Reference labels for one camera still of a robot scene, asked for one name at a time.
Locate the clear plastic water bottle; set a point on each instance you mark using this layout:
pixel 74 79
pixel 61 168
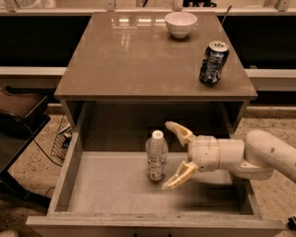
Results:
pixel 157 150

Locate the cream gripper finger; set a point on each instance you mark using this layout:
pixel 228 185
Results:
pixel 183 134
pixel 183 174

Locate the grey cabinet with glossy top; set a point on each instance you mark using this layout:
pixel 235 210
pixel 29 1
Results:
pixel 130 56

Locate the dark brown chair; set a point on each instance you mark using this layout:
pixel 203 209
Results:
pixel 22 118

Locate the wire mesh basket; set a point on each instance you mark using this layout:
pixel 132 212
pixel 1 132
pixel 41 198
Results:
pixel 62 140

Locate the open grey drawer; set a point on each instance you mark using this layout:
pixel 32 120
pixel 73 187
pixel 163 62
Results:
pixel 103 190

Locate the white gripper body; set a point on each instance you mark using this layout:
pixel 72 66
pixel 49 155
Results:
pixel 204 151

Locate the dark blue soda can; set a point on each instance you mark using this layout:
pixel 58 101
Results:
pixel 215 57

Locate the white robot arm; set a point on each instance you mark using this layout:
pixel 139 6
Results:
pixel 254 158

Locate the white ceramic bowl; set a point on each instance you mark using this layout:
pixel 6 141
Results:
pixel 180 24

